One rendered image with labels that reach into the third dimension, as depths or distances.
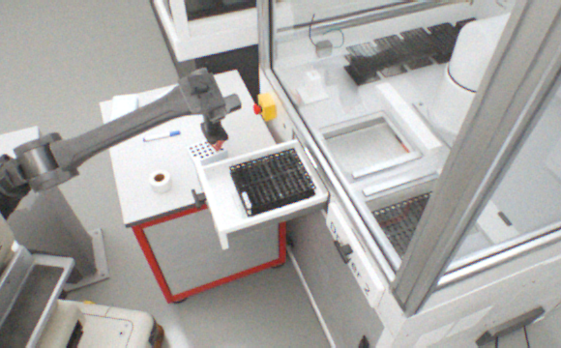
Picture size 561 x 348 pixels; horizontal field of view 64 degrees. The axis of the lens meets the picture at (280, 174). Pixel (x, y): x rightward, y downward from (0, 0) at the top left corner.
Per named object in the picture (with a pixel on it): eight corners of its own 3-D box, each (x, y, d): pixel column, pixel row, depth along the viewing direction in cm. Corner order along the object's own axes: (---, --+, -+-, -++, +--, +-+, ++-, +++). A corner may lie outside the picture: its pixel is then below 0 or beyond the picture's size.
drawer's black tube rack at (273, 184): (248, 221, 135) (247, 209, 130) (230, 179, 145) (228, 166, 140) (314, 199, 140) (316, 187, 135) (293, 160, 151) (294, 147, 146)
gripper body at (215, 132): (218, 121, 155) (215, 104, 150) (229, 139, 150) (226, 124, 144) (199, 127, 153) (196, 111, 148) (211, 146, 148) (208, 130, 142)
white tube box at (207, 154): (195, 169, 158) (194, 162, 155) (187, 154, 163) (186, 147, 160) (227, 157, 162) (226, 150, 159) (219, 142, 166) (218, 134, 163)
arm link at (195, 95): (198, 61, 87) (220, 108, 88) (212, 68, 101) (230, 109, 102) (3, 152, 92) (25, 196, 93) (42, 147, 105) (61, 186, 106)
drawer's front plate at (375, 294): (371, 308, 120) (378, 291, 111) (325, 223, 137) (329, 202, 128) (377, 306, 120) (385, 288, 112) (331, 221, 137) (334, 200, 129)
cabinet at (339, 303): (355, 413, 177) (396, 345, 115) (265, 213, 238) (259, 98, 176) (546, 326, 199) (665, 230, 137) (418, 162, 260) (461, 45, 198)
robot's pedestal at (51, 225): (44, 301, 207) (-51, 206, 148) (40, 247, 225) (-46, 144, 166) (109, 278, 214) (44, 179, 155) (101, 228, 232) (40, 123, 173)
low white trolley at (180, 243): (169, 315, 203) (124, 223, 144) (143, 210, 239) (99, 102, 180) (288, 272, 216) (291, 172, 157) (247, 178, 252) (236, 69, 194)
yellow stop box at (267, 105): (263, 122, 162) (262, 107, 156) (256, 109, 166) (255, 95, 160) (276, 118, 163) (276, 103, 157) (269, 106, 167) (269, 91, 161)
